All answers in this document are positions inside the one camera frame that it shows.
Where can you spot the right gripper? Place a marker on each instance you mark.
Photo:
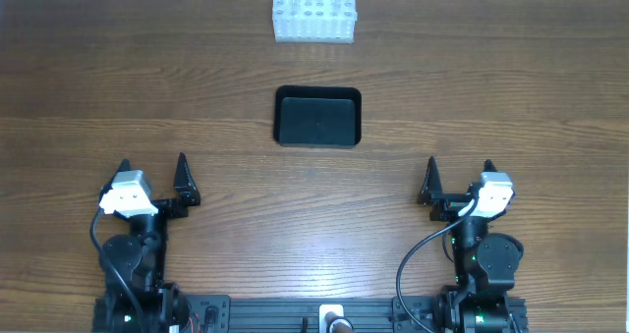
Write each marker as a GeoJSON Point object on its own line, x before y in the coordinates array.
{"type": "Point", "coordinates": [447, 206]}

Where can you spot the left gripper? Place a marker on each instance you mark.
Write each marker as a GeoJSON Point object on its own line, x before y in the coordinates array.
{"type": "Point", "coordinates": [172, 208]}

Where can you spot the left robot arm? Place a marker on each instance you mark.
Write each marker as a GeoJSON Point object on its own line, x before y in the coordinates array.
{"type": "Point", "coordinates": [123, 257]}

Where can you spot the black tray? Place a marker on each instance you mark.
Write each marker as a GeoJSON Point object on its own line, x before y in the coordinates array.
{"type": "Point", "coordinates": [317, 122]}

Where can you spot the white test tube rack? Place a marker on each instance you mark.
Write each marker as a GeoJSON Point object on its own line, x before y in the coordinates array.
{"type": "Point", "coordinates": [314, 28]}

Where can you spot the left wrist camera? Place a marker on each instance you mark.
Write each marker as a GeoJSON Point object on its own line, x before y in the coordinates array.
{"type": "Point", "coordinates": [128, 195]}

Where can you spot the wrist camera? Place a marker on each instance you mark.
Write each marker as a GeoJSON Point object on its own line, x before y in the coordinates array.
{"type": "Point", "coordinates": [491, 195]}
{"type": "Point", "coordinates": [128, 195]}

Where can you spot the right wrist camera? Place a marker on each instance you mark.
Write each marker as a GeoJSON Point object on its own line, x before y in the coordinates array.
{"type": "Point", "coordinates": [491, 195]}

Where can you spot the mounting rail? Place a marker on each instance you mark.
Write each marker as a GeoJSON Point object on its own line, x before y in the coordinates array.
{"type": "Point", "coordinates": [275, 316]}

